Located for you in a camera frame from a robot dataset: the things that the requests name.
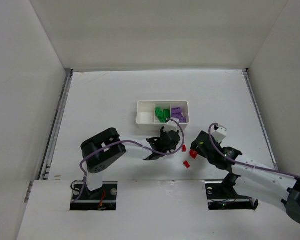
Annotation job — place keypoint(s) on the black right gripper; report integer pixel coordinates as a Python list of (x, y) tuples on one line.
[(201, 144)]

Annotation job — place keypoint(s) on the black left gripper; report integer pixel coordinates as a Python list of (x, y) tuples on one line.
[(172, 139)]

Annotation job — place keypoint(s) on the red curved lego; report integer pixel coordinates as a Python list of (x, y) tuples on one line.
[(193, 153)]

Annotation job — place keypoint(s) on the green two-stud lego brick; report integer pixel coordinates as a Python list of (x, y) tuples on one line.
[(160, 115)]

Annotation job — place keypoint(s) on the large purple arch lego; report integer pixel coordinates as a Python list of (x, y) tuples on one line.
[(177, 112)]

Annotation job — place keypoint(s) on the long green lego plate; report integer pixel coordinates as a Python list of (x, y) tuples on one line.
[(162, 119)]

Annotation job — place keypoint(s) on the small purple curved lego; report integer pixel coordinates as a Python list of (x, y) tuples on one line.
[(182, 119)]

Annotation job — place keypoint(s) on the green square lego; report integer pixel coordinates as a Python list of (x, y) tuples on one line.
[(166, 113), (158, 112)]

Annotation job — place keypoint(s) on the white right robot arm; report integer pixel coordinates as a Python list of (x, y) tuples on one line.
[(249, 178)]

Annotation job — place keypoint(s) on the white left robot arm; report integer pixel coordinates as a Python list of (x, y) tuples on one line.
[(104, 149)]

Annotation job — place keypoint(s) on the small red lego middle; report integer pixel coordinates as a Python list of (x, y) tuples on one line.
[(183, 148)]

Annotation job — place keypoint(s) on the small red lego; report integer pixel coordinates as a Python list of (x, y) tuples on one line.
[(186, 164), (183, 148)]

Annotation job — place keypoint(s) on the small red lego lower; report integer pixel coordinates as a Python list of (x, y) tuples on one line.
[(186, 164)]

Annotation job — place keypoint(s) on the white divided plastic container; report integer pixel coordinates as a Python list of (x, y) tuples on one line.
[(153, 114)]

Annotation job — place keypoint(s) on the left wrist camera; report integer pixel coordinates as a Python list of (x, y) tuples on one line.
[(171, 125)]

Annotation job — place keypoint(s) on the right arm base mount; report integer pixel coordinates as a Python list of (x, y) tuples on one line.
[(221, 195)]

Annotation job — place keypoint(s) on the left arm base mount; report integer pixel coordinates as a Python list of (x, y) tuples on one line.
[(102, 199)]

